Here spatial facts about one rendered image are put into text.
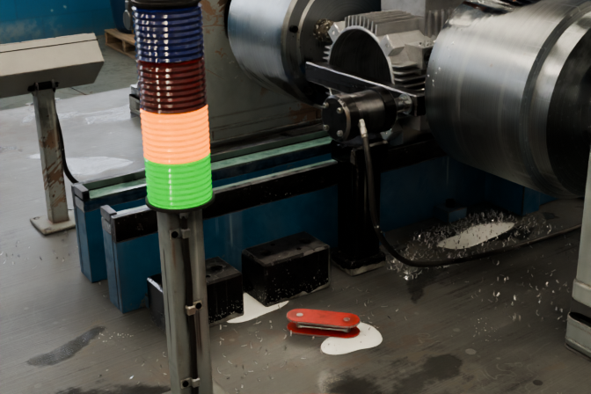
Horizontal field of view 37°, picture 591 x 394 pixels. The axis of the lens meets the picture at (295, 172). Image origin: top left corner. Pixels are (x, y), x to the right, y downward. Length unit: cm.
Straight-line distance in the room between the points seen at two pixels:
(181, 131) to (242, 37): 75
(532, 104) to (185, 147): 44
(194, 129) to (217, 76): 89
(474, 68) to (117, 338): 53
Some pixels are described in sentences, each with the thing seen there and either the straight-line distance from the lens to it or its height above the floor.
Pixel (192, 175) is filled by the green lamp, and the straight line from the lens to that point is 78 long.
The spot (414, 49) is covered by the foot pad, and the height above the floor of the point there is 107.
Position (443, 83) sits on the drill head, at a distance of 111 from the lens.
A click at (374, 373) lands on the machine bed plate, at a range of 97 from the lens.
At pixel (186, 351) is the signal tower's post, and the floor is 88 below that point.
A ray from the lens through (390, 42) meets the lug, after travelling 122.
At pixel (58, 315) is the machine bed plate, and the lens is 113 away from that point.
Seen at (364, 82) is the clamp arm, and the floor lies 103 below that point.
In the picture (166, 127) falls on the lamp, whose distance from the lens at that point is 76.
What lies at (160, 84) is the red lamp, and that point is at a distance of 75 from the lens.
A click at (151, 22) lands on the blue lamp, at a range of 74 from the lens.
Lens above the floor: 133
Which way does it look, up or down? 20 degrees down
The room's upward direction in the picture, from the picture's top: 1 degrees counter-clockwise
